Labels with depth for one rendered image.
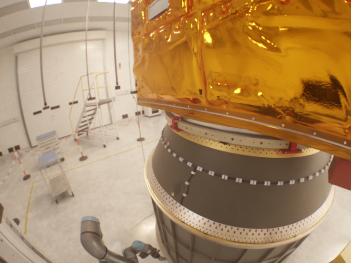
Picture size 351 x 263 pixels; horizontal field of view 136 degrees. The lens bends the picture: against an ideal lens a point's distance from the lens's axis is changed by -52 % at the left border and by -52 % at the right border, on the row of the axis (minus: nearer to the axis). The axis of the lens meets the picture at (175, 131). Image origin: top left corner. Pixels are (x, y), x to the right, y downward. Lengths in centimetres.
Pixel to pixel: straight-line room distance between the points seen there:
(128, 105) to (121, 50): 320
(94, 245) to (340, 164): 119
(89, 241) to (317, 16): 135
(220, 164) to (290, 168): 41
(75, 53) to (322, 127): 832
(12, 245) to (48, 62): 791
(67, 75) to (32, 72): 192
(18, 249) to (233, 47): 117
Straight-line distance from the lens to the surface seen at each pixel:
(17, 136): 881
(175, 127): 102
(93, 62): 817
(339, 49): 67
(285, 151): 81
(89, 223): 89
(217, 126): 83
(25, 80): 836
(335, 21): 70
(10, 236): 58
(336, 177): 84
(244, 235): 94
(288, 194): 94
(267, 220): 95
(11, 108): 871
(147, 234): 236
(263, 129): 75
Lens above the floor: 199
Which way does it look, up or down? 20 degrees down
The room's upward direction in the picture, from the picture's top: 3 degrees counter-clockwise
